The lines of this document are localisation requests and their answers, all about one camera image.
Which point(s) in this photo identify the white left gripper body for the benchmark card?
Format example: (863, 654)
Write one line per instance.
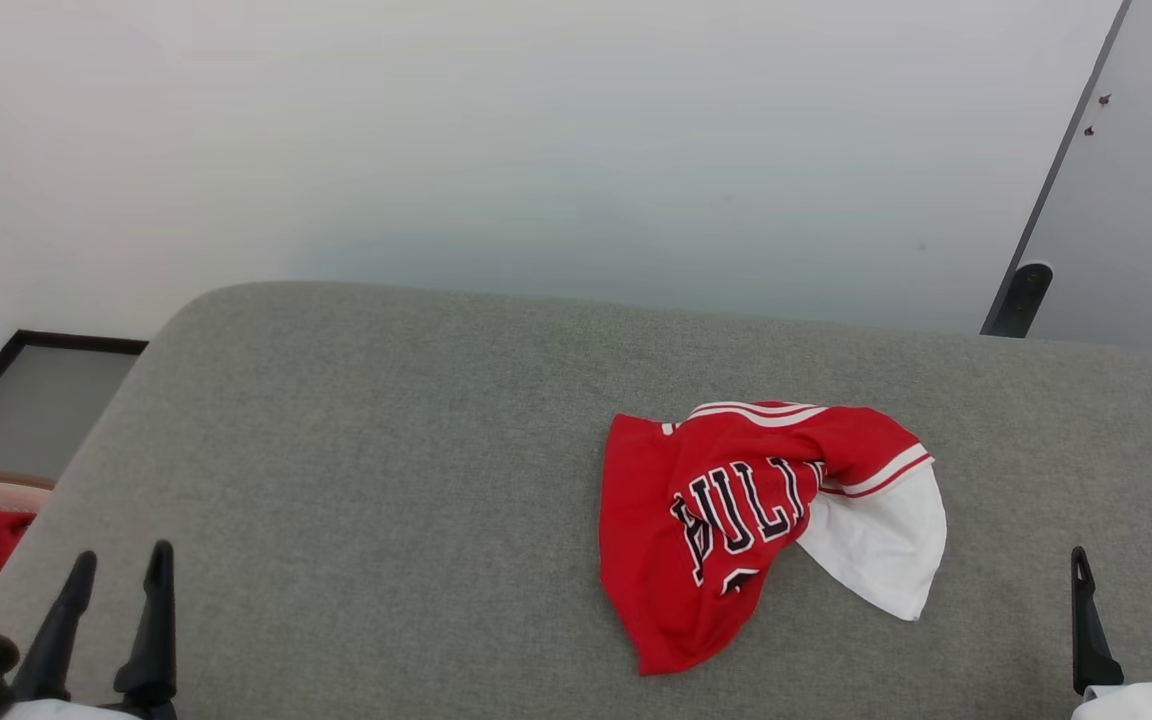
(66, 711)

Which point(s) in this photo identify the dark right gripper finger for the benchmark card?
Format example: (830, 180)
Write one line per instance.
(1089, 640)

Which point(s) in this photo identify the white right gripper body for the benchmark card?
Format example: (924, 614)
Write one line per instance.
(1136, 703)

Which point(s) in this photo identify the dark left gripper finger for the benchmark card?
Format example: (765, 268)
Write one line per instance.
(154, 650)
(54, 640)

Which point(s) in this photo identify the red and white basketball jersey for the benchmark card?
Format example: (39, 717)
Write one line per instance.
(676, 560)

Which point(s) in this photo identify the grey fabric sofa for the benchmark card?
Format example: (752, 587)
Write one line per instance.
(386, 480)

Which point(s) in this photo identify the black cylindrical door stopper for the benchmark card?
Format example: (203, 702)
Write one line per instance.
(1024, 298)

